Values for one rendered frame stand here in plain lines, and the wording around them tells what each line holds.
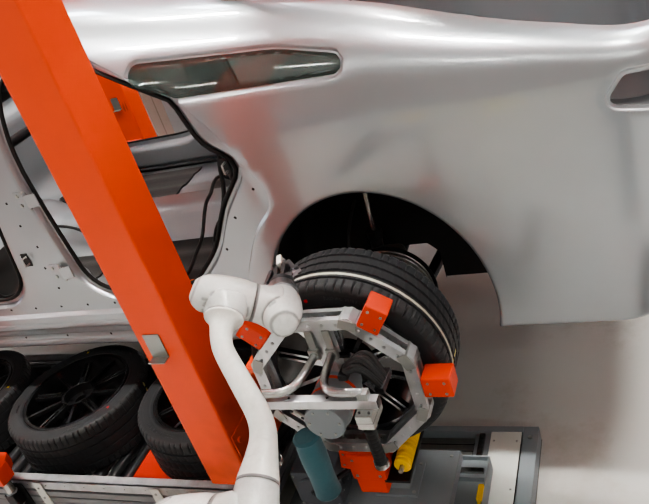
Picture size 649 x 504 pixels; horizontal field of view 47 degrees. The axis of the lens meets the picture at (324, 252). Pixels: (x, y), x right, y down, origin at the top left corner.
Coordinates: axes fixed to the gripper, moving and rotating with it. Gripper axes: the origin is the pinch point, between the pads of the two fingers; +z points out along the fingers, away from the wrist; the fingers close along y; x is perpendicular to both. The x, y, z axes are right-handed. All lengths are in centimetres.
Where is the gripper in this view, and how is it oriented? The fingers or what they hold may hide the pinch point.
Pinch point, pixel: (281, 263)
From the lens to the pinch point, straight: 227.5
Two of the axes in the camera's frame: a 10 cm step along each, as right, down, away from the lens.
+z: -0.7, -3.6, 9.3
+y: 8.5, -5.0, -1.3
